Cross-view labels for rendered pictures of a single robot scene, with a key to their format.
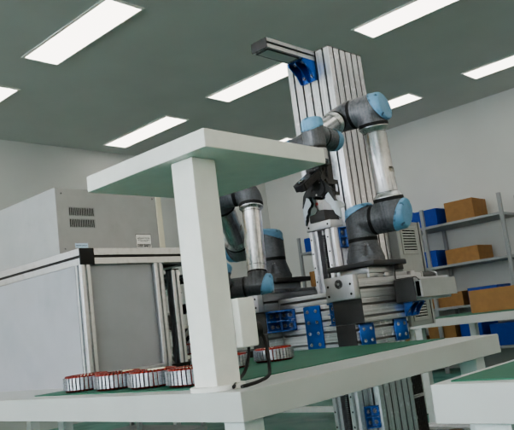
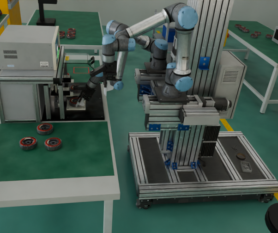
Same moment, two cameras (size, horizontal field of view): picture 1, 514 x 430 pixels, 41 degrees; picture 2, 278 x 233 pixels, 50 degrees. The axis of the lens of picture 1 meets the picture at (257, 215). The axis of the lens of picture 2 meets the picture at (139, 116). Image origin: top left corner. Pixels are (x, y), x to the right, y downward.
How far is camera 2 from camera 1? 2.05 m
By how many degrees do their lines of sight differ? 53
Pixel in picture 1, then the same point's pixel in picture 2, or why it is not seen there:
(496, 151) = not seen: outside the picture
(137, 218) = (41, 54)
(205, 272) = not seen: outside the picture
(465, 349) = (84, 198)
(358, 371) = not seen: outside the picture
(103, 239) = (22, 63)
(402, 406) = (190, 147)
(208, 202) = not seen: outside the picture
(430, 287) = (192, 121)
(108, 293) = (9, 93)
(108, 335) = (9, 107)
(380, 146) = (180, 43)
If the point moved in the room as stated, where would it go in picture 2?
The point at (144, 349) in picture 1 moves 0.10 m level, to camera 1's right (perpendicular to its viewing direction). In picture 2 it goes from (27, 113) to (35, 118)
